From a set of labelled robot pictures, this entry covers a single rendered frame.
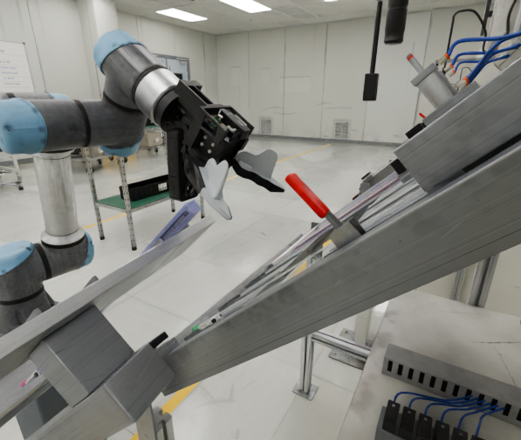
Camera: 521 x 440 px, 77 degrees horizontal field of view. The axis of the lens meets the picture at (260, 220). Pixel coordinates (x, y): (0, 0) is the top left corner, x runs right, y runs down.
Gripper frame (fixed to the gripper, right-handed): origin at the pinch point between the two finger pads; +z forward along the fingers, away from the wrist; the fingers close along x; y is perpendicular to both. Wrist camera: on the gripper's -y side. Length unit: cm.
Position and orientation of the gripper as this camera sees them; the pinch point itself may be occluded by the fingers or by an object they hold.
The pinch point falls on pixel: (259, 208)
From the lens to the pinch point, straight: 47.0
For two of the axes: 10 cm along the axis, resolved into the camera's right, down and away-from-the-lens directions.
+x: 5.1, -3.0, 8.0
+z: 7.0, 6.9, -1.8
